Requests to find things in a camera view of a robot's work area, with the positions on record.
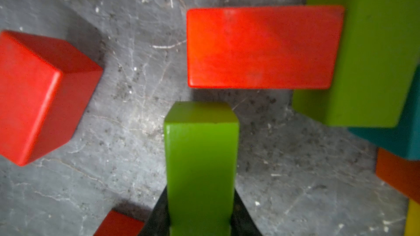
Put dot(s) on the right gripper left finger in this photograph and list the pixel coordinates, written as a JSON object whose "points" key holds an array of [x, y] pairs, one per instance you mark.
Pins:
{"points": [[158, 223]]}

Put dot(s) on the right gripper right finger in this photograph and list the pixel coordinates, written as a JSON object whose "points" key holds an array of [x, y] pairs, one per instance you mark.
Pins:
{"points": [[241, 222]]}

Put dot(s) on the red block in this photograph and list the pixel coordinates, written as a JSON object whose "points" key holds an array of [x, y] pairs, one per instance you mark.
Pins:
{"points": [[289, 47], [46, 84], [118, 224]]}

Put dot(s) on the green block pair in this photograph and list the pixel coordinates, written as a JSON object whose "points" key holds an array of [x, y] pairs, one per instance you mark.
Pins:
{"points": [[201, 148]]}

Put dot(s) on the orange rectangular block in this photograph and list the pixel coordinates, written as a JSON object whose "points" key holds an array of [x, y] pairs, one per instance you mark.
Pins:
{"points": [[399, 173]]}

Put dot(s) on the yellow rectangular block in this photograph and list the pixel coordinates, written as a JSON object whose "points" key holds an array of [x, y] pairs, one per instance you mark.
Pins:
{"points": [[412, 226]]}

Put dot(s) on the teal triangle block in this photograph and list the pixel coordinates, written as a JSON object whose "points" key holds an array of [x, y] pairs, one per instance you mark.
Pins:
{"points": [[404, 139]]}

